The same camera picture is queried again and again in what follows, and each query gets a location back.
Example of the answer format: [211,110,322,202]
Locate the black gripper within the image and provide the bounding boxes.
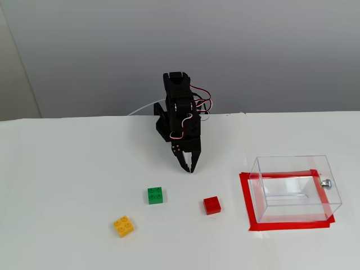
[168,112,203,173]

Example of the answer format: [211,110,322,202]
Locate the red lego brick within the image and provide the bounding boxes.
[202,196,222,216]

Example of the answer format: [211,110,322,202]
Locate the green lego brick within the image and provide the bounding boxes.
[147,186,167,205]

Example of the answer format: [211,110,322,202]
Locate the yellow lego brick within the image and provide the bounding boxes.
[112,215,135,239]

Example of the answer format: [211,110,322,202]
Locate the transparent plastic box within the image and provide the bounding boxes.
[249,154,343,225]

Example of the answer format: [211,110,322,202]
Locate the silver metal box lock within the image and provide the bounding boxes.
[318,173,334,190]

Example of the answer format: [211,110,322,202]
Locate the black table clamp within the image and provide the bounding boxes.
[153,102,169,126]

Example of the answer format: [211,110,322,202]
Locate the red white black servo wires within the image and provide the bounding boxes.
[169,84,214,141]

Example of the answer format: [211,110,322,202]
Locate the white cable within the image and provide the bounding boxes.
[126,98,167,116]

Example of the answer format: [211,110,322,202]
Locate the red tape frame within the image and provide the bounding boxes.
[238,169,336,232]

